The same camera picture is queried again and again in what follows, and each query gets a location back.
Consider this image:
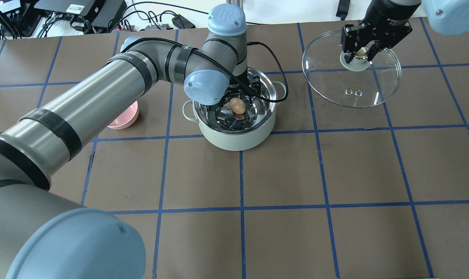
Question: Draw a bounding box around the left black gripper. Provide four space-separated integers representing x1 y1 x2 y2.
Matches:
227 74 268 105

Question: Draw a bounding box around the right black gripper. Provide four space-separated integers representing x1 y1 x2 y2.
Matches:
340 0 413 64

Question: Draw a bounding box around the brown egg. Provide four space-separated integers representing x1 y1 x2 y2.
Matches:
229 97 246 115

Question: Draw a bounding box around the glass pot lid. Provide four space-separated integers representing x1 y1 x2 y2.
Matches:
302 30 402 109

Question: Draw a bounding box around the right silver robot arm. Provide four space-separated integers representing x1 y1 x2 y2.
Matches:
340 0 469 67

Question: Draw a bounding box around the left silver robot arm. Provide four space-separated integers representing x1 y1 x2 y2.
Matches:
0 3 247 279

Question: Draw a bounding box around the pale green cooking pot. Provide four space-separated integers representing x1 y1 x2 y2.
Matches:
183 67 288 152

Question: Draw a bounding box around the black power adapter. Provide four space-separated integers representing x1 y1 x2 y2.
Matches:
171 14 196 29

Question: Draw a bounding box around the pink plastic bowl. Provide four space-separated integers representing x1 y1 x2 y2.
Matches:
107 101 139 129

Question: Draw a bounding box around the black power brick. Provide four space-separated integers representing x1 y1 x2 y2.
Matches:
91 0 127 33

